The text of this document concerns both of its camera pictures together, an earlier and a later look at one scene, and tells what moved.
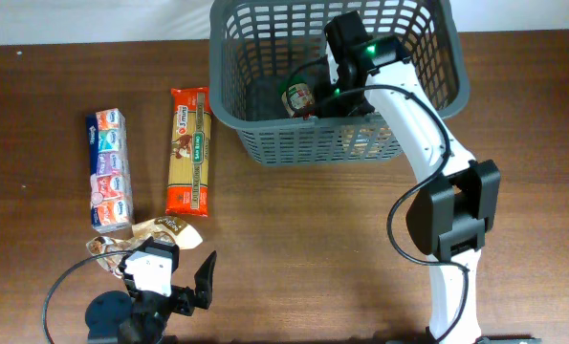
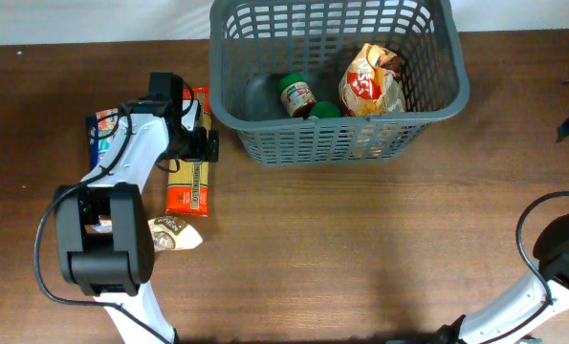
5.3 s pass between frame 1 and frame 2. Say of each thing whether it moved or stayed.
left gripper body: moved
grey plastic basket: stayed
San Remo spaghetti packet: stayed
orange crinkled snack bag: moved
